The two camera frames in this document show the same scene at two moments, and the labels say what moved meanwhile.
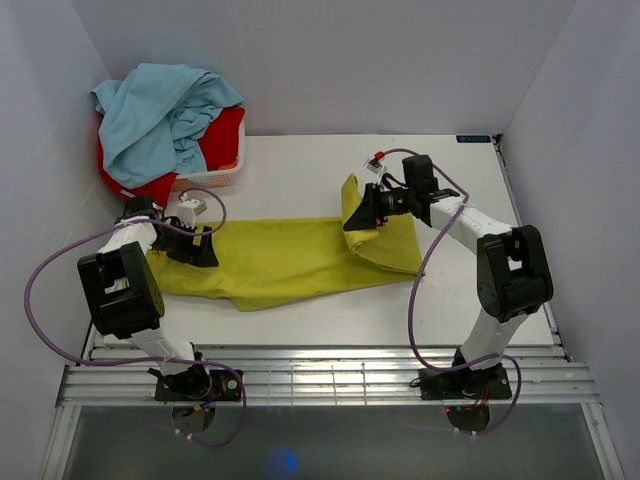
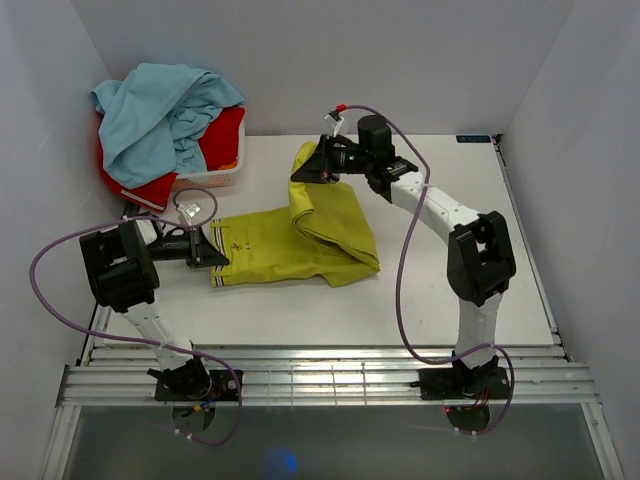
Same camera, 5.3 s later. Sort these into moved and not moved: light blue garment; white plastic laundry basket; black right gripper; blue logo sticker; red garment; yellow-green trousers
Moved: yellow-green trousers; black right gripper
Not moved: blue logo sticker; red garment; white plastic laundry basket; light blue garment
